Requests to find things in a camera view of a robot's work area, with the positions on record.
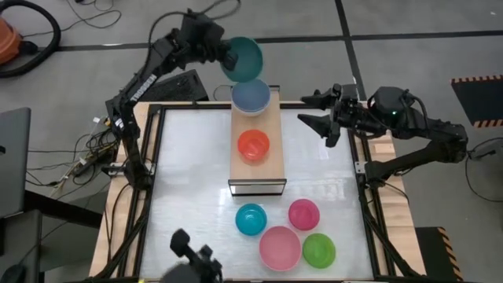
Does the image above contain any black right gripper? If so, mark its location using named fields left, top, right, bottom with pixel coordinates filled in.
left=297, top=83, right=380, bottom=149

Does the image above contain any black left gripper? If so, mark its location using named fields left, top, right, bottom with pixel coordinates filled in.
left=178, top=11, right=240, bottom=72

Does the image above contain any large teal bowl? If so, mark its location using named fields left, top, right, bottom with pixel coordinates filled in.
left=219, top=36, right=264, bottom=83

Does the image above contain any small magenta bowl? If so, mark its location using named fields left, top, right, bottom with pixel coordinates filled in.
left=288, top=198, right=321, bottom=232

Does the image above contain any small cyan bowl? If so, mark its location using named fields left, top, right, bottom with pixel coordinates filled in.
left=234, top=203, right=268, bottom=237

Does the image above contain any small green bowl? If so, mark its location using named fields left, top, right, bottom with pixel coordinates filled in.
left=302, top=233, right=337, bottom=270

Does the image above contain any large pink bowl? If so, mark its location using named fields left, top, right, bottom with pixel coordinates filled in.
left=258, top=225, right=303, bottom=272

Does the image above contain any large blue bowl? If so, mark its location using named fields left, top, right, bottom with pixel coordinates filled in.
left=230, top=78, right=271, bottom=113

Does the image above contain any black perforated panel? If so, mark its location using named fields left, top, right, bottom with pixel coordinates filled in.
left=137, top=69, right=210, bottom=103

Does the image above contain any small orange bowl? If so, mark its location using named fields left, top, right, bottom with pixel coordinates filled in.
left=237, top=129, right=271, bottom=162

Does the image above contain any black hazard-striped floor mat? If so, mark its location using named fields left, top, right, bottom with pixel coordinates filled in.
left=415, top=226, right=465, bottom=282
left=450, top=74, right=503, bottom=129

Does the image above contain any grey floor device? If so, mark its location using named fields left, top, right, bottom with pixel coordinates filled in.
left=466, top=137, right=503, bottom=161

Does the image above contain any black jointed device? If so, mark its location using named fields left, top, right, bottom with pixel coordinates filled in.
left=160, top=228, right=224, bottom=283

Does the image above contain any orange vacuum cleaner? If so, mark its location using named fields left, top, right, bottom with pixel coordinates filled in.
left=0, top=15, right=24, bottom=66

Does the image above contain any grey laptop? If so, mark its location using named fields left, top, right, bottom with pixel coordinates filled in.
left=0, top=107, right=31, bottom=219

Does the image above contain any black computer mouse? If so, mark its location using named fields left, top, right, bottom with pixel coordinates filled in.
left=0, top=263, right=27, bottom=283

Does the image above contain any black aluminium table frame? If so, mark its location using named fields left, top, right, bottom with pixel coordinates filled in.
left=90, top=101, right=429, bottom=283

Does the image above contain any wooden shelf with black frame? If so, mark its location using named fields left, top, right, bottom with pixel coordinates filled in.
left=227, top=84, right=288, bottom=197

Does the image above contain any thin black floor cable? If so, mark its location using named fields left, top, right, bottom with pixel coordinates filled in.
left=64, top=0, right=123, bottom=29

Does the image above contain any black cable bundle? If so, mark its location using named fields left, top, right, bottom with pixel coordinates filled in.
left=25, top=129, right=121, bottom=188

